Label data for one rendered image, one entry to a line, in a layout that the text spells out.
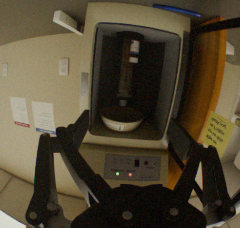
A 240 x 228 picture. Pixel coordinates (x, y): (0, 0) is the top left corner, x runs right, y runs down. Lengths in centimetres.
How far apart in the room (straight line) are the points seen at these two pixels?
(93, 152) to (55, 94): 61
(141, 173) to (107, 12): 51
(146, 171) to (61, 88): 73
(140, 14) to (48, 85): 77
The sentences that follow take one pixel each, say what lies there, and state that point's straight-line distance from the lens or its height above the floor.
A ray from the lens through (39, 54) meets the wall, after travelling 99.
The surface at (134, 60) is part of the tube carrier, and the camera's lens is 42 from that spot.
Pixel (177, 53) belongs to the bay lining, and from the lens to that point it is 41.
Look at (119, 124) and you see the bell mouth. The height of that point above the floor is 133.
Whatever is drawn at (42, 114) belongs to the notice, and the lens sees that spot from 105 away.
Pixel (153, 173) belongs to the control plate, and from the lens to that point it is 45.
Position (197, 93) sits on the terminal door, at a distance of 34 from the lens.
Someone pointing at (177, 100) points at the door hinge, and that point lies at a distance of 41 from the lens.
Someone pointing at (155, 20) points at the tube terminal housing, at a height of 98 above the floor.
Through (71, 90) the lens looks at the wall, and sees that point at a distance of 87.
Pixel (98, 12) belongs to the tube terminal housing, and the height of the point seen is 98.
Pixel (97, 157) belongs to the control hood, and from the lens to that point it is 43.
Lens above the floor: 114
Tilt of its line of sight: 19 degrees up
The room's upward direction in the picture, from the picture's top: 174 degrees counter-clockwise
